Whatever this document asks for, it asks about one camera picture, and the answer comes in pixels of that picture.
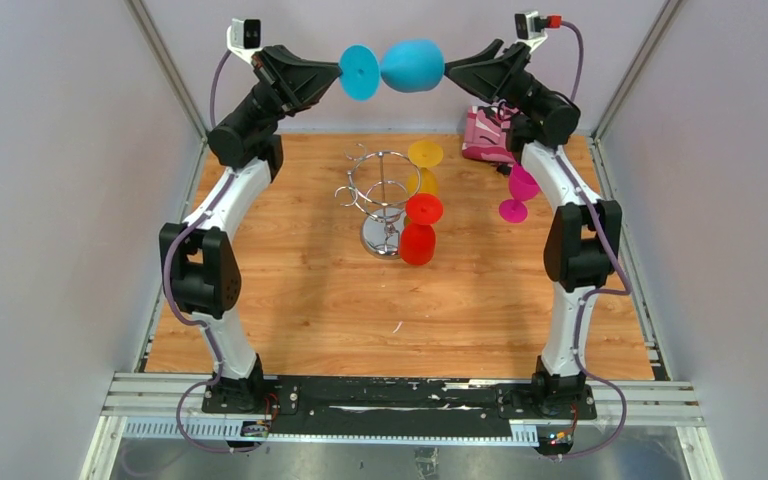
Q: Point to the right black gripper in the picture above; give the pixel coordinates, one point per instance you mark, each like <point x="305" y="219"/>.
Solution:
<point x="491" y="77"/>

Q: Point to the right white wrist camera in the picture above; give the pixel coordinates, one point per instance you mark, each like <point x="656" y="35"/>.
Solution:
<point x="531" y="27"/>

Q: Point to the chrome wine glass rack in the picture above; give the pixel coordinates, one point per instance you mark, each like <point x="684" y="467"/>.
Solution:
<point x="375" y="185"/>

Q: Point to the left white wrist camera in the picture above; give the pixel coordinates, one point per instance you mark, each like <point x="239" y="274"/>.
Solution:
<point x="244" y="38"/>

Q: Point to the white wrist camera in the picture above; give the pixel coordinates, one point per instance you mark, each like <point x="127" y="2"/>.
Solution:
<point x="531" y="27"/>
<point x="244" y="38"/>

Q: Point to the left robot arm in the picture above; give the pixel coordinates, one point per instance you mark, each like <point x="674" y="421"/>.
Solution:
<point x="201" y="279"/>

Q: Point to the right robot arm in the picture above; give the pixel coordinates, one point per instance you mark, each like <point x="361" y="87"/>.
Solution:
<point x="581" y="250"/>

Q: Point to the red wine glass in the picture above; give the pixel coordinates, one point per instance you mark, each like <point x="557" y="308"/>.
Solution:
<point x="418" y="239"/>

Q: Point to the blue wine glass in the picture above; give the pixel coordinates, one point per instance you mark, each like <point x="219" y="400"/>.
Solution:
<point x="410" y="66"/>

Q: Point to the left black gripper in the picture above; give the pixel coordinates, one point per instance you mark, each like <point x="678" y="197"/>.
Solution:
<point x="289" y="84"/>

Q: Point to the yellow wine glass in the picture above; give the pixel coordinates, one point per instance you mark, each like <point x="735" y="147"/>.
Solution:
<point x="424" y="155"/>

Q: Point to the pink camouflage cloth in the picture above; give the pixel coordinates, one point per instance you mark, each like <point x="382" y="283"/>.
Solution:
<point x="485" y="134"/>

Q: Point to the aluminium frame rail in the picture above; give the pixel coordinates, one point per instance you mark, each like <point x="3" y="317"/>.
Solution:
<point x="168" y="406"/>

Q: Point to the pink wine glass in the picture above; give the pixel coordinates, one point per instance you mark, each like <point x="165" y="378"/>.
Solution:
<point x="522" y="187"/>

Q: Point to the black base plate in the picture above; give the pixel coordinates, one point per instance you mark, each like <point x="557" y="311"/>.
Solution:
<point x="397" y="407"/>

